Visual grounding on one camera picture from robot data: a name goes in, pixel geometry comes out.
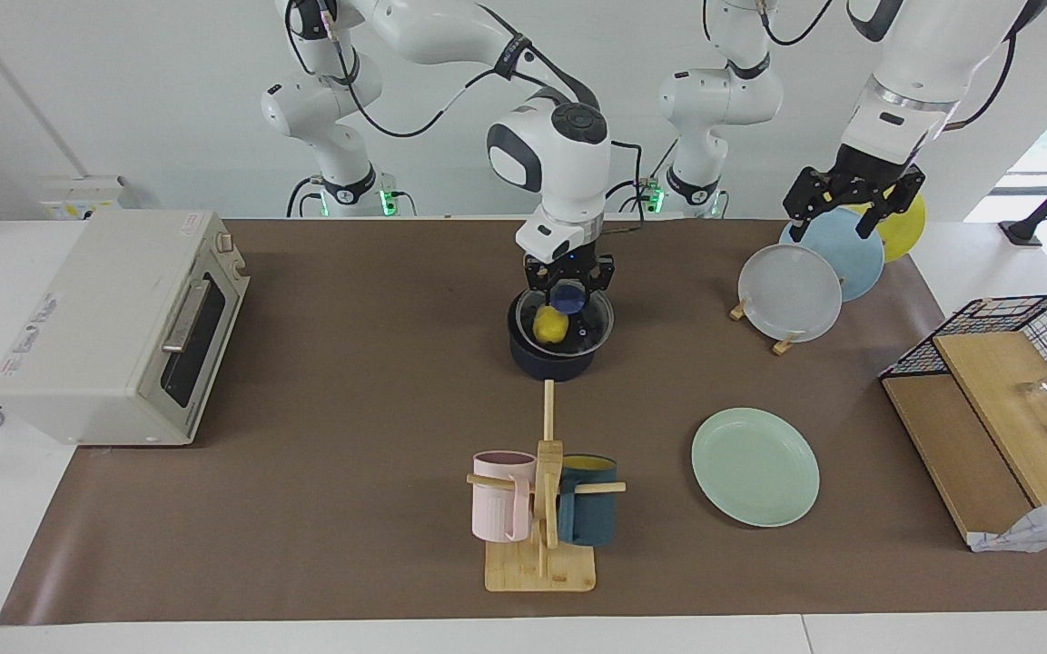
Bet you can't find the brown table mat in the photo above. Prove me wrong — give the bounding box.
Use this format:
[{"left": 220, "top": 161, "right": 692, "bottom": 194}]
[{"left": 0, "top": 216, "right": 1047, "bottom": 626}]

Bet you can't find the light blue plate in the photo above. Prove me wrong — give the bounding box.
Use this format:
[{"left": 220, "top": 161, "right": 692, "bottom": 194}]
[{"left": 779, "top": 209, "right": 886, "bottom": 302}]

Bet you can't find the white power strip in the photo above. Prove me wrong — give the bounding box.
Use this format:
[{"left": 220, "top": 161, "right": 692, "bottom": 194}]
[{"left": 40, "top": 176, "right": 139, "bottom": 221}]

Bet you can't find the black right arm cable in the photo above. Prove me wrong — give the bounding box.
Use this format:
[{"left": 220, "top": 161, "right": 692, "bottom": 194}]
[{"left": 282, "top": 0, "right": 644, "bottom": 214}]

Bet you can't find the light green plate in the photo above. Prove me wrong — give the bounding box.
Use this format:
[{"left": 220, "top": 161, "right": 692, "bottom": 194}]
[{"left": 691, "top": 407, "right": 821, "bottom": 529}]

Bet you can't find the grey plate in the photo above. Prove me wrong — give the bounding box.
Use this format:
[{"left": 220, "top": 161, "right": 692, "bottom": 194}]
[{"left": 738, "top": 243, "right": 844, "bottom": 344}]

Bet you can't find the yellow plate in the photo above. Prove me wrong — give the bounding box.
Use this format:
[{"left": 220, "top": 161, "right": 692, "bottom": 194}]
[{"left": 850, "top": 189, "right": 927, "bottom": 264}]

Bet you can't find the white toaster oven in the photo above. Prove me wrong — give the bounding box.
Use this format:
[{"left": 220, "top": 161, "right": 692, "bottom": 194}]
[{"left": 0, "top": 211, "right": 252, "bottom": 447}]

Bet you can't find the dark teal mug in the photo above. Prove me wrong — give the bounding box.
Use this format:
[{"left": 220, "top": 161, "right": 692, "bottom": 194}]
[{"left": 557, "top": 454, "right": 618, "bottom": 548}]

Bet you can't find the wooden mug rack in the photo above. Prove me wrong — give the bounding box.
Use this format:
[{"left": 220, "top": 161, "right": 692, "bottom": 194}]
[{"left": 466, "top": 380, "right": 627, "bottom": 593}]

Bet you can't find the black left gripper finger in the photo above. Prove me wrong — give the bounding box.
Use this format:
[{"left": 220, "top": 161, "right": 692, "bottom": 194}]
[
  {"left": 783, "top": 168, "right": 837, "bottom": 244},
  {"left": 857, "top": 168, "right": 925, "bottom": 240}
]

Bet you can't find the wooden plate rack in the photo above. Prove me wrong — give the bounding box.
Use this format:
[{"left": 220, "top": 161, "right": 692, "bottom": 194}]
[{"left": 729, "top": 295, "right": 798, "bottom": 355}]

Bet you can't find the glass lid blue knob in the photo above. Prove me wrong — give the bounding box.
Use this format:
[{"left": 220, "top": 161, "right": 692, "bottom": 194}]
[{"left": 517, "top": 283, "right": 616, "bottom": 355}]

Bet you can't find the light wooden board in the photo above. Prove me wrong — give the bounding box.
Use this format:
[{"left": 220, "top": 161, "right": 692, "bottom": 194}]
[{"left": 933, "top": 331, "right": 1047, "bottom": 508}]

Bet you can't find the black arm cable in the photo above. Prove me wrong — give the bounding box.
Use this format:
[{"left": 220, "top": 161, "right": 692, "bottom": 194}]
[
  {"left": 282, "top": 0, "right": 644, "bottom": 214},
  {"left": 759, "top": 0, "right": 842, "bottom": 48}
]

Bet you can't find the pink mug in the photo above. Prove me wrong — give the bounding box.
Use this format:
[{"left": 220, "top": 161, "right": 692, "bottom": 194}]
[{"left": 471, "top": 451, "right": 538, "bottom": 544}]

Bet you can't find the dark blue pot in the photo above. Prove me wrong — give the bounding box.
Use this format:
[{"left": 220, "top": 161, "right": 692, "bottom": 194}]
[{"left": 507, "top": 289, "right": 604, "bottom": 382}]

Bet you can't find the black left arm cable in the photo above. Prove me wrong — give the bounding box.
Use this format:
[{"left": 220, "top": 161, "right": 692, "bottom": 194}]
[{"left": 759, "top": 0, "right": 842, "bottom": 48}]

